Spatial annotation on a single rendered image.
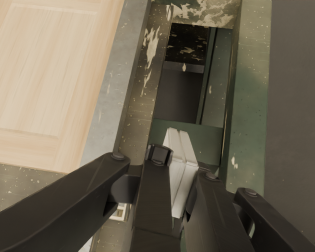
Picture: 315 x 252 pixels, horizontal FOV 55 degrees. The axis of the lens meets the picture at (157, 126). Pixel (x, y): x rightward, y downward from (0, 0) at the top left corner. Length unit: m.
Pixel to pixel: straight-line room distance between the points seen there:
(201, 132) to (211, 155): 0.05
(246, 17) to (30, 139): 0.47
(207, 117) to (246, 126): 0.44
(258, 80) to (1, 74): 0.50
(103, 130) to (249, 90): 0.26
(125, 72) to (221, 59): 0.36
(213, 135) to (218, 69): 0.31
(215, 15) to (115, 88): 0.30
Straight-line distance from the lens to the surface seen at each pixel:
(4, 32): 0.75
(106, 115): 0.55
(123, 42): 0.62
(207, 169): 0.17
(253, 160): 0.51
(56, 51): 0.67
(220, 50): 0.86
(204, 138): 0.60
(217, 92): 0.91
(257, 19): 0.65
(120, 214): 0.53
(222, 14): 0.73
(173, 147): 0.17
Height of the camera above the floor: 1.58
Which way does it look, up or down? 51 degrees down
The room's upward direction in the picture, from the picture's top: 165 degrees counter-clockwise
